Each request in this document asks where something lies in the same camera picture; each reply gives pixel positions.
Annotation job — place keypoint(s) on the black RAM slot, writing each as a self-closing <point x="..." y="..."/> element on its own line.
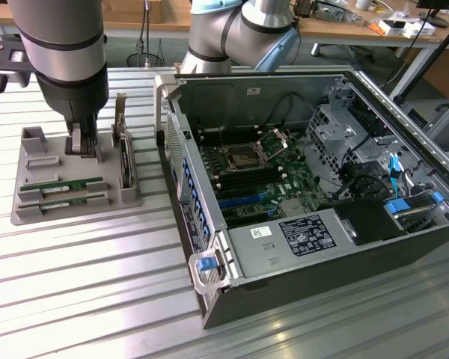
<point x="251" y="183"/>
<point x="247" y="173"/>
<point x="228" y="131"/>
<point x="228" y="141"/>
<point x="249" y="178"/>
<point x="247" y="169"/>
<point x="228" y="135"/>
<point x="228" y="138"/>

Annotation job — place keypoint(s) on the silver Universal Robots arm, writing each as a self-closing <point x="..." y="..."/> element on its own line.
<point x="60" y="56"/>

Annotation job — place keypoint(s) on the grey metal frame beam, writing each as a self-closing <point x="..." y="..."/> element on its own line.
<point x="409" y="73"/>

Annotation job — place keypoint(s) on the black tripod pole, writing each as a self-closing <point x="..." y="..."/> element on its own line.
<point x="434" y="56"/>

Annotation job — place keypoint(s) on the long black expansion slot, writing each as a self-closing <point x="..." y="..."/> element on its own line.
<point x="228" y="193"/>
<point x="247" y="221"/>

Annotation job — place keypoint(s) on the grey power supply unit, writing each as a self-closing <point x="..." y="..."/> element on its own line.
<point x="254" y="258"/>

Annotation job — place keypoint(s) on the silver chipset heatsink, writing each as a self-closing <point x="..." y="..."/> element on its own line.
<point x="292" y="207"/>

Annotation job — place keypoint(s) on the green RAM stick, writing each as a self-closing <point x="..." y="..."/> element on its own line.
<point x="78" y="183"/>
<point x="76" y="200"/>

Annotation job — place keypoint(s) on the black case fan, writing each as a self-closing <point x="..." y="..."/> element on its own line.
<point x="363" y="183"/>

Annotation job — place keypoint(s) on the disk with blue carrier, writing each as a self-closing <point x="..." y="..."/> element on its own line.
<point x="396" y="206"/>

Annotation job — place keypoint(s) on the grey parts rack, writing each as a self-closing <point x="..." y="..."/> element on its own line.
<point x="71" y="172"/>

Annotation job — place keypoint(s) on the CPU socket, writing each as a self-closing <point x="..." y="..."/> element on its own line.
<point x="241" y="159"/>

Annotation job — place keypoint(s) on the blue case latch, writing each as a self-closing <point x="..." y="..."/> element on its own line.
<point x="205" y="263"/>

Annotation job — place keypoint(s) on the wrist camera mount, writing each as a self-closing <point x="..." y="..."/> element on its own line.
<point x="3" y="56"/>

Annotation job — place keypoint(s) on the brown cardboard box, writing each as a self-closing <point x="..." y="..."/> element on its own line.
<point x="131" y="13"/>

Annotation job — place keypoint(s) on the blue expansion slot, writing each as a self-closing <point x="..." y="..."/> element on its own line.
<point x="239" y="202"/>

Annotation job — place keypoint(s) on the thin metal locking lever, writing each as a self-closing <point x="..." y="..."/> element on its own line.
<point x="222" y="140"/>

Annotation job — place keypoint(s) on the graphics card with metal bracket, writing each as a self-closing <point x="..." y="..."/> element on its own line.
<point x="125" y="161"/>

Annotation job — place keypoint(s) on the green motherboard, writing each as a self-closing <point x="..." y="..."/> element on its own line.
<point x="297" y="170"/>

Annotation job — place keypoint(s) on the silver perforated disk bay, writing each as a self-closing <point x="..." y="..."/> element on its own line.
<point x="331" y="161"/>

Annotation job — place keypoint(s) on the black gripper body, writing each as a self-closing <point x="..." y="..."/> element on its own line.
<point x="75" y="101"/>

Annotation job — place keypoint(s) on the open black PC case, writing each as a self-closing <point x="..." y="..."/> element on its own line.
<point x="322" y="284"/>

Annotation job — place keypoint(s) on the metal socket cover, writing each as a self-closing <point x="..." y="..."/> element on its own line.
<point x="275" y="131"/>

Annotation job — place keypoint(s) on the grey metal part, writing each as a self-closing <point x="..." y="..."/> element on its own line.
<point x="333" y="14"/>

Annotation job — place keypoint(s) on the small orange white box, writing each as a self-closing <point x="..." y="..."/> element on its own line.
<point x="389" y="28"/>

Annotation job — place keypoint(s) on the black monitor base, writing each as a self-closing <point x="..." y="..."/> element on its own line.
<point x="437" y="20"/>

